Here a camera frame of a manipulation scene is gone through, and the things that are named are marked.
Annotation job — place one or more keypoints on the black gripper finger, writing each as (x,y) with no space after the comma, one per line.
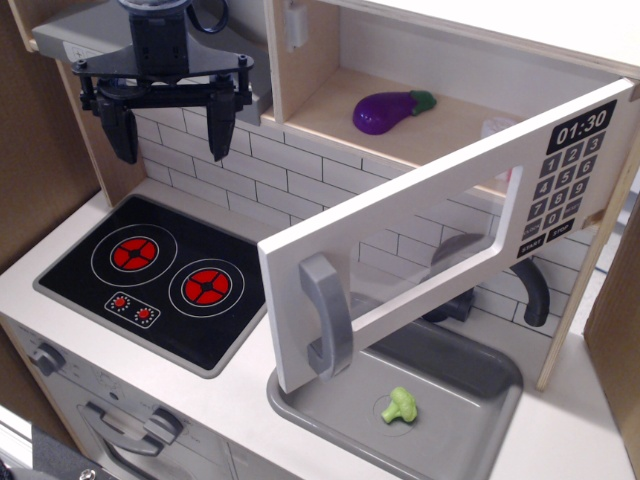
(119,125)
(220,112)

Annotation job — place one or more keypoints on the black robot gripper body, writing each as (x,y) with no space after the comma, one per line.
(164,67)

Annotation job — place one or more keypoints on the white toy microwave door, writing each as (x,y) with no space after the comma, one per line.
(527,186)

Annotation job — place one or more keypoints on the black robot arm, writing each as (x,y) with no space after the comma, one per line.
(152,6)

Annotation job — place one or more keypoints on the grey toy range hood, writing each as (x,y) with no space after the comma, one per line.
(95,28)

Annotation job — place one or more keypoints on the purple toy eggplant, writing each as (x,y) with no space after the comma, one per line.
(378,113)

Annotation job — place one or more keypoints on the black toy stovetop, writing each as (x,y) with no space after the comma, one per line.
(179,287)

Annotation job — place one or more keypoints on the grey oven knob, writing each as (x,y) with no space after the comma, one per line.
(47,359)

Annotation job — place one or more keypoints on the dark grey toy faucet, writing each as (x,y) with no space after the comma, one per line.
(461,247)

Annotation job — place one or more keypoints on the grey toy oven door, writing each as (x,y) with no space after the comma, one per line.
(198,453)

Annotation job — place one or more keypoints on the black device at bottom left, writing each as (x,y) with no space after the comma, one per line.
(51,457)

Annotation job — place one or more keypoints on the green toy broccoli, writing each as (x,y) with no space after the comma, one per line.
(402,406)

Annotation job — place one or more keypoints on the grey toy sink basin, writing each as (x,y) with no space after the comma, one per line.
(466,395)

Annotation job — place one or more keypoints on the brown cardboard box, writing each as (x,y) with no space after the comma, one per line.
(612,337)

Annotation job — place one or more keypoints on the grey microwave door handle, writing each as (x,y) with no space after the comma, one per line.
(332,352)

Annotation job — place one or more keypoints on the grey oven door handle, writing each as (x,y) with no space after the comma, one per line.
(147,438)

